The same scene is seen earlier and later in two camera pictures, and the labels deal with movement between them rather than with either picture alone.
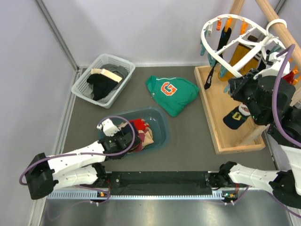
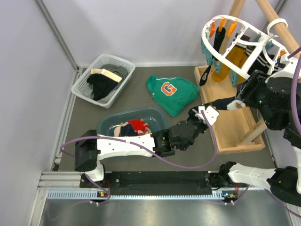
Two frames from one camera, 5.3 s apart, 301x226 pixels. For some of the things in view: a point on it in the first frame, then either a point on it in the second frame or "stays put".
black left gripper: x=119 y=133 to x=193 y=116
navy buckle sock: x=235 y=118 to x=231 y=104
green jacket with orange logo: x=176 y=95 stays put
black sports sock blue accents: x=225 y=33 to x=218 y=37
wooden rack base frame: x=217 y=104 stays put
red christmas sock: x=139 y=124 stays put
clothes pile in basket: x=103 y=82 stays put
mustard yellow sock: x=242 y=52 to x=237 y=56
